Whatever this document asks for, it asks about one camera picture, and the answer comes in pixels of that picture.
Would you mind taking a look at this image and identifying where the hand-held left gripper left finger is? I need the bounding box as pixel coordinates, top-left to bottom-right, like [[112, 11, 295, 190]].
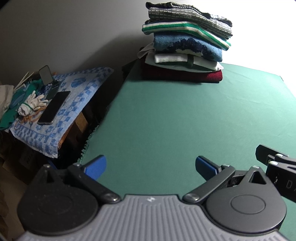
[[32, 155, 122, 205]]

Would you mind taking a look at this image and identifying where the maroon knit sweater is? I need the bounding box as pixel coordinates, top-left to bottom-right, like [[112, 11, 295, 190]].
[[140, 61, 223, 83]]

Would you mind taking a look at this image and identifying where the dark flat device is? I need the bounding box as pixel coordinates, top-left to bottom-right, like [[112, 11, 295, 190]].
[[44, 82, 62, 101]]

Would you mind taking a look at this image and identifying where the crumpled green cloth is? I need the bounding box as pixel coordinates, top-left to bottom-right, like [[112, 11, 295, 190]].
[[0, 79, 42, 130]]

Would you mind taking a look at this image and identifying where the blue white patterned towel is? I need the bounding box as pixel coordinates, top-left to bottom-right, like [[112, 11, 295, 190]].
[[9, 67, 114, 158]]

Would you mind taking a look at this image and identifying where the blue patterned knit sweater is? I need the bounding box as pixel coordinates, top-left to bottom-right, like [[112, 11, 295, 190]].
[[153, 32, 223, 63]]

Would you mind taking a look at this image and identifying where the black smartphone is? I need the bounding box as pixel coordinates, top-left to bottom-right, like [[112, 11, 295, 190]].
[[37, 91, 71, 125]]

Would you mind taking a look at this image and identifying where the green white striped sweater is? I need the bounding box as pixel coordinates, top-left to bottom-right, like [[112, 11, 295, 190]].
[[142, 21, 232, 50]]

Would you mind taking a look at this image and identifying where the white cloth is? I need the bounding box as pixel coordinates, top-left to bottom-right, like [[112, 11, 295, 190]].
[[0, 85, 14, 112]]

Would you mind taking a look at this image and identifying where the pale lilac garment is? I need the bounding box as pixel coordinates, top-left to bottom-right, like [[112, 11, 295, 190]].
[[137, 44, 155, 59]]

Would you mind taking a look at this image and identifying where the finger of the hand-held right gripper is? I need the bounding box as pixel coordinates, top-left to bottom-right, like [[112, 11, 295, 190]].
[[255, 144, 296, 166]]

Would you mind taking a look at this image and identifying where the wooden side table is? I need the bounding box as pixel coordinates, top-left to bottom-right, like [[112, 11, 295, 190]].
[[58, 111, 93, 149]]

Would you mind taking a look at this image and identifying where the white gloves bundle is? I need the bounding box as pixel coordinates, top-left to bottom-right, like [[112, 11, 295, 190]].
[[18, 90, 50, 116]]

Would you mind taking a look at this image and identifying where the white and dark green garment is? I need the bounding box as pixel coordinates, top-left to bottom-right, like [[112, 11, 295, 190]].
[[144, 52, 224, 71]]

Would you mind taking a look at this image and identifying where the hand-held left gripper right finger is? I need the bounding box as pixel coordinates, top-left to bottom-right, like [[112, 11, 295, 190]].
[[183, 155, 274, 205]]

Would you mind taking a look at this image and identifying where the grey striped knit sweater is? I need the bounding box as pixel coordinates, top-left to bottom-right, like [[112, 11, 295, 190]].
[[146, 1, 233, 40]]

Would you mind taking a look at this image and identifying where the green table cloth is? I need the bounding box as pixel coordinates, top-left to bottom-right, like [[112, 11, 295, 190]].
[[77, 59, 296, 232]]

